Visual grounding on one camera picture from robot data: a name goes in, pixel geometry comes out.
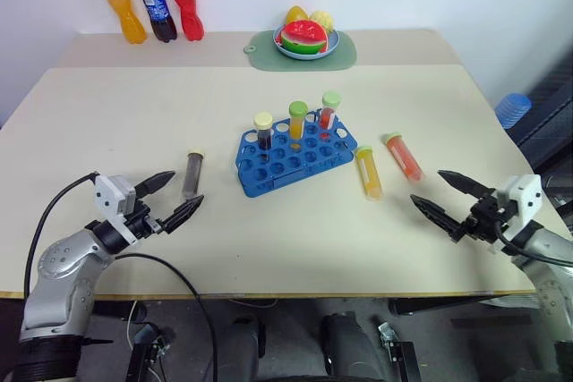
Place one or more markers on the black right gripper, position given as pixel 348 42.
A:
pixel 485 218

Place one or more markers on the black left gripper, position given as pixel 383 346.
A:
pixel 142 222

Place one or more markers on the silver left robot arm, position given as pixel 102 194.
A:
pixel 62 274

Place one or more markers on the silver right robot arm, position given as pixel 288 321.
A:
pixel 546 265

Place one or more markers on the grey tube cream cap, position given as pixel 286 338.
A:
pixel 193 175

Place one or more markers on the orange-red tube green cap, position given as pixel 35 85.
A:
pixel 405 157

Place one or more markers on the yellow tube green cap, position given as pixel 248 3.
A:
pixel 369 172

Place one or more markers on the dark liquid tube cream cap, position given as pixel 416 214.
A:
pixel 264 132

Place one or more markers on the blue test tube rack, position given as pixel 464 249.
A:
pixel 295 156

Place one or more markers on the orange liquid tube green cap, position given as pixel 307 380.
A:
pixel 297 121

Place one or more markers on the red liquid tube green cap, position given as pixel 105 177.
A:
pixel 329 110

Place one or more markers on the dark rounded robot leg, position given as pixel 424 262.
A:
pixel 349 346
pixel 239 348

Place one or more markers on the green silicone mat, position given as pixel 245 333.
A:
pixel 300 53

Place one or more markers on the light blue plate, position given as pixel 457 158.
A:
pixel 306 46

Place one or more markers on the toy watermelon slice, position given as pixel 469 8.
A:
pixel 304 36

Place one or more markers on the pale yellow bumpy toy fruit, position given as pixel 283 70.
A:
pixel 323 19

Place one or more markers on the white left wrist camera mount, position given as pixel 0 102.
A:
pixel 113 198

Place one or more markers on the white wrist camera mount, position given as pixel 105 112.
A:
pixel 113 198
pixel 519 203

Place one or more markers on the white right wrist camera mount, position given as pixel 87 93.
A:
pixel 519 203

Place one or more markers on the black table clamp bracket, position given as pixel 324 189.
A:
pixel 150 350
pixel 398 350

